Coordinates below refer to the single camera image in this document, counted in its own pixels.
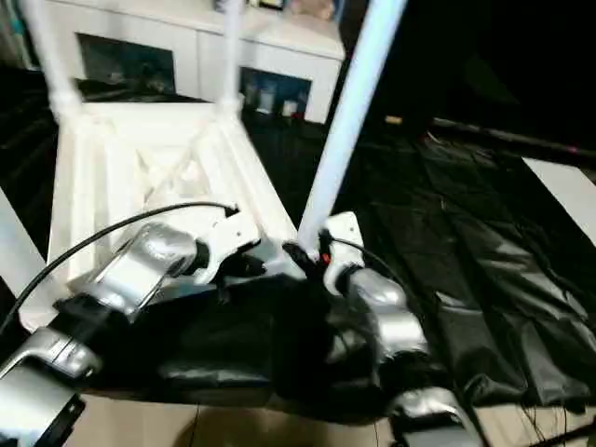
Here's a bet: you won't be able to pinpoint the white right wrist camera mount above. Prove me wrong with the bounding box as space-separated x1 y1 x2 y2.
318 210 364 294

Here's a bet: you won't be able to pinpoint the black mat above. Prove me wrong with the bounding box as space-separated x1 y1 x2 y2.
0 64 596 425

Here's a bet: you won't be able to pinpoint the white plastic table leg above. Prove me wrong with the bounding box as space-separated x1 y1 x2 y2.
20 0 83 117
0 183 55 327
297 0 409 255
218 0 246 113

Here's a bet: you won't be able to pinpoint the white cabinet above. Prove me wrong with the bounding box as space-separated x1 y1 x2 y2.
27 0 345 125

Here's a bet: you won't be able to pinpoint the white flat board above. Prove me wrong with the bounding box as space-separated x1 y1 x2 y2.
521 156 596 234

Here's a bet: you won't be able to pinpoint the white plastic table top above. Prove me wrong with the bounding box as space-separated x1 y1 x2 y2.
18 100 302 334

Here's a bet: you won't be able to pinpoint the black stand strut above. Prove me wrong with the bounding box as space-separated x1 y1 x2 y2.
544 426 596 447

